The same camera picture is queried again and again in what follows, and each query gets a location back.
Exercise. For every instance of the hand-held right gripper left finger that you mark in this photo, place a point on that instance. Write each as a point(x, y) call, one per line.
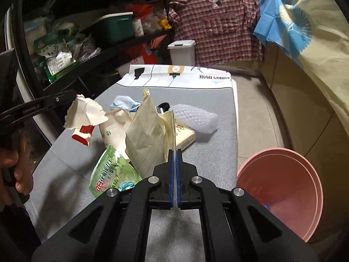
point(171, 185)

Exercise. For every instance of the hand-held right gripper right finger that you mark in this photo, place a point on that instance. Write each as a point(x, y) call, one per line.
point(178, 185)

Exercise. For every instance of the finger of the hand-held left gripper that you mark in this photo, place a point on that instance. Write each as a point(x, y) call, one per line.
point(41, 104)

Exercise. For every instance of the beige tissue pack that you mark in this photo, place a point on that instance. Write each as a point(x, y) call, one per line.
point(185, 136)

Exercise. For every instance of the beige lined paper bag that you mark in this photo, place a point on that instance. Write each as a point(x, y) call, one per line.
point(147, 136)

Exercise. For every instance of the pink plastic basin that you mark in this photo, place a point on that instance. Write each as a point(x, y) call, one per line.
point(286, 191)

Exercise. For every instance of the person's left hand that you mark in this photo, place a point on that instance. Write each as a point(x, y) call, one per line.
point(20, 177)

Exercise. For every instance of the crumpled white paper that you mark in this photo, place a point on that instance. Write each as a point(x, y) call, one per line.
point(84, 112)

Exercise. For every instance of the green and white food bag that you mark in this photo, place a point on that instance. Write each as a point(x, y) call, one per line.
point(54, 57)

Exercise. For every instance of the black shelf rack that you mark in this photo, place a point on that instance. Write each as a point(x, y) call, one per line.
point(27, 54)

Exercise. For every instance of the red and white carton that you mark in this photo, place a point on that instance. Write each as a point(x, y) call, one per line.
point(81, 136)

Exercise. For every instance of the green plastic packet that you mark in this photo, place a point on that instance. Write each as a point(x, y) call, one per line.
point(109, 174)

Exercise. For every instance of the clear bubble wrap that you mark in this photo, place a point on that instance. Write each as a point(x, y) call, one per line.
point(190, 120)

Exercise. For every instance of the dark plastic bag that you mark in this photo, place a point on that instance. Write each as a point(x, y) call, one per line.
point(87, 49)

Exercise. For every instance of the white pouch with green print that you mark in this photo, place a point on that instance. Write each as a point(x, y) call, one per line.
point(114, 131)

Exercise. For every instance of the blue face mask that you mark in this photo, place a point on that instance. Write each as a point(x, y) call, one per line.
point(122, 103)

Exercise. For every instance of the green storage box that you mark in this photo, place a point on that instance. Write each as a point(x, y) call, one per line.
point(114, 30)

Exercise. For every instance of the orange box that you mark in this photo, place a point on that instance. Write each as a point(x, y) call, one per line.
point(144, 54)

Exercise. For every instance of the white lidded bin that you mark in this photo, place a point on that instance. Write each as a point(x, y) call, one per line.
point(181, 54)

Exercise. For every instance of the yellow toy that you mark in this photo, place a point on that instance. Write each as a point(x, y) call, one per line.
point(165, 24)

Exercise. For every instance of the red plaid shirt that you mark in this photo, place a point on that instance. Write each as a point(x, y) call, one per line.
point(218, 32)

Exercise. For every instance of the blue non-woven cloth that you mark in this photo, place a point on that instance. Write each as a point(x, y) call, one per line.
point(267, 24)

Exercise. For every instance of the beige curtain with blue fans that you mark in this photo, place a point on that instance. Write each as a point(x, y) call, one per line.
point(327, 60)

